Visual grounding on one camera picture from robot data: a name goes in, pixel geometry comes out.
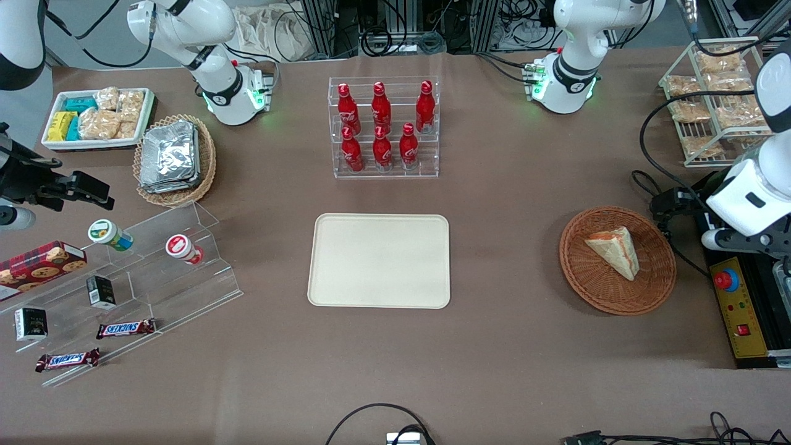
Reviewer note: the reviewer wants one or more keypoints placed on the triangle sandwich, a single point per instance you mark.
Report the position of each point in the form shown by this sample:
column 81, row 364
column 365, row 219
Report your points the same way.
column 615, row 250

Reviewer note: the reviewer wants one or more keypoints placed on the aluminium frame post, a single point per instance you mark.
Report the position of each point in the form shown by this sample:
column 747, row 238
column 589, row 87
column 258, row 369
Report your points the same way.
column 489, row 25
column 321, row 28

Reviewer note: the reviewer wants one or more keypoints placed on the red cookie box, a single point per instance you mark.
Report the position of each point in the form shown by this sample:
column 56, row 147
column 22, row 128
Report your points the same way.
column 40, row 266

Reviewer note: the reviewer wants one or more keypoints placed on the yellow snack pack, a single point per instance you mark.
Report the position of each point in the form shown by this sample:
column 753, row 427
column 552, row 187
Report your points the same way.
column 60, row 125

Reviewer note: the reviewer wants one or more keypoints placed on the oval wicker basket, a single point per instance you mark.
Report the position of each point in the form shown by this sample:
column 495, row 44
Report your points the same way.
column 207, row 164

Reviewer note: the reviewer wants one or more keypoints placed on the Snickers chocolate bar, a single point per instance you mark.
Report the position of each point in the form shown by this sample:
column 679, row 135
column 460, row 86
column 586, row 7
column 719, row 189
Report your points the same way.
column 125, row 328
column 67, row 360

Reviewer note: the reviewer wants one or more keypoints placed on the small silver device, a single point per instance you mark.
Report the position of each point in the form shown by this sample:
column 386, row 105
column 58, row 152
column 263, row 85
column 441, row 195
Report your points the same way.
column 403, row 439

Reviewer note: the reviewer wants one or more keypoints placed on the rice cracker bag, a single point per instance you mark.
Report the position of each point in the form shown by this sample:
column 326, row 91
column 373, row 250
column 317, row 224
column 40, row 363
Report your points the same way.
column 106, row 97
column 130, row 105
column 99, row 123

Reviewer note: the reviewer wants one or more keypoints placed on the red emergency stop button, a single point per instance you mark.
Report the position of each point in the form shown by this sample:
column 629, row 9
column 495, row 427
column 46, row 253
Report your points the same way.
column 727, row 280

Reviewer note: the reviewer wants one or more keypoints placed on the teal snack pack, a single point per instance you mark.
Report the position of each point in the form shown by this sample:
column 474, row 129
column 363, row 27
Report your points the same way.
column 80, row 104

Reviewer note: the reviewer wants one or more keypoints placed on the silver foil pack stack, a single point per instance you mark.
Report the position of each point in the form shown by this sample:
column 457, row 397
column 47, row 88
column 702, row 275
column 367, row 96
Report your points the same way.
column 168, row 156

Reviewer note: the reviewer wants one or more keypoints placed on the beige plastic tray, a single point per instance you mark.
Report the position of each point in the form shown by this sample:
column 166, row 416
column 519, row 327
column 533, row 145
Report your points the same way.
column 379, row 261

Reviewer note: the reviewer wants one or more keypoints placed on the red cola bottle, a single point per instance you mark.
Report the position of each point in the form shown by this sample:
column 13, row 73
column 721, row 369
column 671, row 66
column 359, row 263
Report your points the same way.
column 348, row 111
column 382, row 151
column 380, row 110
column 408, row 149
column 351, row 153
column 424, row 111

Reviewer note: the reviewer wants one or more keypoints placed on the white cloth bag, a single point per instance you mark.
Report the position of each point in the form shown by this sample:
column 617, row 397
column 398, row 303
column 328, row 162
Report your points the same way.
column 272, row 34

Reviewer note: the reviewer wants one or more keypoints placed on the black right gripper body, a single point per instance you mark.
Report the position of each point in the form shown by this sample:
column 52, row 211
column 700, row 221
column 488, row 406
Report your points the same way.
column 20, row 179

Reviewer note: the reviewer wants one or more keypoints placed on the white rectangular snack tray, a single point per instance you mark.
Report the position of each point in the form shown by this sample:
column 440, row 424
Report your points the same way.
column 52, row 144

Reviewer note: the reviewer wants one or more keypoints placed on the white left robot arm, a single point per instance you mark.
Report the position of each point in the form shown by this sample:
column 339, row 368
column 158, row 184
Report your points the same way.
column 575, row 71

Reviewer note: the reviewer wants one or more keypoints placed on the green lid cup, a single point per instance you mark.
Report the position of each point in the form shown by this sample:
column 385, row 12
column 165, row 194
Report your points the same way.
column 108, row 233

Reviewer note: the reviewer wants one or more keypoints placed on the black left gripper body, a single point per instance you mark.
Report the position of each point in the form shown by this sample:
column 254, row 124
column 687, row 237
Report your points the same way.
column 693, row 204

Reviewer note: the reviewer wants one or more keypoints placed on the clear bagged pastry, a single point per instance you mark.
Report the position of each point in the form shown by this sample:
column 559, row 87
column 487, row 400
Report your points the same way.
column 718, row 61
column 690, row 112
column 728, row 81
column 683, row 86
column 701, row 147
column 738, row 115

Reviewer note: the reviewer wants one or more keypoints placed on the round brown wicker basket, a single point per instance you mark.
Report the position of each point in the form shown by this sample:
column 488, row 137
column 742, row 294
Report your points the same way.
column 593, row 290

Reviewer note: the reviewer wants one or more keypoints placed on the clear acrylic stepped shelf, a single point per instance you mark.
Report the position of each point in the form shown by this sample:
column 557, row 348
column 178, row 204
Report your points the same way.
column 167, row 290

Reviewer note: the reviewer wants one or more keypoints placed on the small black box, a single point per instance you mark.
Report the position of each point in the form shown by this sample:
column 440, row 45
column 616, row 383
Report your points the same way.
column 31, row 324
column 101, row 292

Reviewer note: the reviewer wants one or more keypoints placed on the clear acrylic bottle rack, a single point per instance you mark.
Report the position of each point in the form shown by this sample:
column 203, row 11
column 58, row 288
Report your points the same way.
column 386, row 170

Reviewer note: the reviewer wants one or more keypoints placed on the red lid cup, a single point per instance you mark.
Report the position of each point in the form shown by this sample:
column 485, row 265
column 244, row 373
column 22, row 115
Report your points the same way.
column 181, row 248

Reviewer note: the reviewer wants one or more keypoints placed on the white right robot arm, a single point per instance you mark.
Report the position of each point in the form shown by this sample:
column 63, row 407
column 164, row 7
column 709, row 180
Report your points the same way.
column 217, row 86

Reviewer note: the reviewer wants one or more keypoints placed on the black yellow control box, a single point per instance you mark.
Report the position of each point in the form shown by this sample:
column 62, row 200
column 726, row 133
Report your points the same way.
column 744, row 321

